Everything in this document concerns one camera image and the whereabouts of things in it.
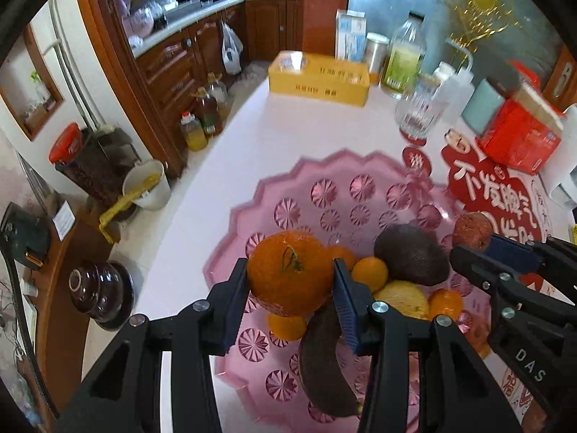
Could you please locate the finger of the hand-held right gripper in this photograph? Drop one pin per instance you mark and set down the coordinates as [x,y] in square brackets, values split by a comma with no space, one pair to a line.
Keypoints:
[473,266]
[514,250]

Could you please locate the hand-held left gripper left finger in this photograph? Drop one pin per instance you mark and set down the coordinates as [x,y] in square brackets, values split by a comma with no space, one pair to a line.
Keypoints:
[237,311]

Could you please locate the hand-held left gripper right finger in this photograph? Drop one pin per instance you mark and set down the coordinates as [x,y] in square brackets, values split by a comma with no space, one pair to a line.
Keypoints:
[347,306]

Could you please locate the reddish brown passion fruit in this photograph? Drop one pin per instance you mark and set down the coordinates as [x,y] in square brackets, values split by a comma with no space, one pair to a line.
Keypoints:
[471,230]

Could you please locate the large orange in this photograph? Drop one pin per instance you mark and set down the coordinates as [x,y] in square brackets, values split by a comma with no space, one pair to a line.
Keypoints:
[288,270]

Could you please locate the pink glass fruit plate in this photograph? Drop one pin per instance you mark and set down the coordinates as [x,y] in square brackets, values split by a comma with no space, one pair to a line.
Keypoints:
[342,189]

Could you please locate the round yellow fruit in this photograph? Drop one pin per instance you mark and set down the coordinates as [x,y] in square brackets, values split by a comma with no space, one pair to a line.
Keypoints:
[403,300]

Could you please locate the dark avocado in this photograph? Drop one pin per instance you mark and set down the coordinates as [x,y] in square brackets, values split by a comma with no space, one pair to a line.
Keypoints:
[410,255]

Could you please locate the blackened banana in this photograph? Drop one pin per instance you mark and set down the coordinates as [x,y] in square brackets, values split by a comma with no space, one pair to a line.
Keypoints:
[322,370]

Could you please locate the red paper cutout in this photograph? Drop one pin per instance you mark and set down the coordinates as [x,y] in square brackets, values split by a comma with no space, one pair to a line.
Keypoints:
[478,180]

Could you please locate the red cardboard box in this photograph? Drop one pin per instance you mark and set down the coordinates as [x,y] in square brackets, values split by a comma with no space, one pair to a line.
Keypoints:
[523,137]

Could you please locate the dark brown ceramic jar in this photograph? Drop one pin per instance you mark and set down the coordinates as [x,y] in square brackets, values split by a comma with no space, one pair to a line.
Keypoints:
[97,293]

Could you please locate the teal rectangular case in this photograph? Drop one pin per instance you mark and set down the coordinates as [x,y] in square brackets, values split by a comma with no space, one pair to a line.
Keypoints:
[484,103]

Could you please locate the white bucket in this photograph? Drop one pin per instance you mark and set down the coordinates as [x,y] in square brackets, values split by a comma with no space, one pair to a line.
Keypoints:
[146,185]

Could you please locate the yellow cloth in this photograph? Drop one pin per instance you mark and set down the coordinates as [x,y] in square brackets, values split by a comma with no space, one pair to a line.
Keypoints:
[115,209]

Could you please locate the ribbed drinking glass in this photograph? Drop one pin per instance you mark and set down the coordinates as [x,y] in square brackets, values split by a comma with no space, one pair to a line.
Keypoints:
[419,110]

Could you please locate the white squeeze bottle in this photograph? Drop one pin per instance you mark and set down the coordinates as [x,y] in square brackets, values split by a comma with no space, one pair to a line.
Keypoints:
[453,94]

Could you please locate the wooden side cabinet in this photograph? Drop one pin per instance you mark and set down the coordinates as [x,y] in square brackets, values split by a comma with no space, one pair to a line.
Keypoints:
[58,333]

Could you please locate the yellow liquid bottle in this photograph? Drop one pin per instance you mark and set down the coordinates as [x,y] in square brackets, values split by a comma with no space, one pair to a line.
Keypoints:
[194,133]

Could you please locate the white card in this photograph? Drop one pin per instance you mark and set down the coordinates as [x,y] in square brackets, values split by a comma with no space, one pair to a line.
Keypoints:
[63,221]

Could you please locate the dark oil bottle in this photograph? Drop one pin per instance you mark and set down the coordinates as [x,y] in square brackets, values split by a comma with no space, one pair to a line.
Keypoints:
[209,112]

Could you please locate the red-lidded dark jar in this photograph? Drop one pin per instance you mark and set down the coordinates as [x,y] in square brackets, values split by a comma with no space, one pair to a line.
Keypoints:
[85,162]

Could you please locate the clear bottle green label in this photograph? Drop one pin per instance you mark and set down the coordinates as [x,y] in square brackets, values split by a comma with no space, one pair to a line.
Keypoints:
[403,61]

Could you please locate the pale oil bottle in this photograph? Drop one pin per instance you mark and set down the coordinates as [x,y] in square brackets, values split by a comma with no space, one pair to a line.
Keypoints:
[220,92]

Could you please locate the dark green air fryer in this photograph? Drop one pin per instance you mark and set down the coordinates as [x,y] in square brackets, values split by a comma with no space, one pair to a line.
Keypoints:
[25,234]

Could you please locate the yellow rectangular box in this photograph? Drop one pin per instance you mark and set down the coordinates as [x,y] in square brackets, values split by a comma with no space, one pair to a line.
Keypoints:
[320,79]

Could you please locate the metal tin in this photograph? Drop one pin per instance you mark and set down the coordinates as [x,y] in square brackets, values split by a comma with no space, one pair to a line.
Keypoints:
[376,52]

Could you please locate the wooden kitchen cabinets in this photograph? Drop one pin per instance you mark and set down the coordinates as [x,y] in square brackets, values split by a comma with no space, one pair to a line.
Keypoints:
[180,63]

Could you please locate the white plastic bag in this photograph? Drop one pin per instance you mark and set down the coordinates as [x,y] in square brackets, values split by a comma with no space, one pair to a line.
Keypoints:
[231,52]

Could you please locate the blue and white carton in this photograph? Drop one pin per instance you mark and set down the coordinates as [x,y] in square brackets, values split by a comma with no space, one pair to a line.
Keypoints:
[351,36]

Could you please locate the white pipe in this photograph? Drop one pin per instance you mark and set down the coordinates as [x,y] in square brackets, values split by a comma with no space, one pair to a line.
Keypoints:
[72,72]

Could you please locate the wooden wall niche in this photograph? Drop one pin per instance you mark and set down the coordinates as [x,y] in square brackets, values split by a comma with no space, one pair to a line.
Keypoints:
[18,112]

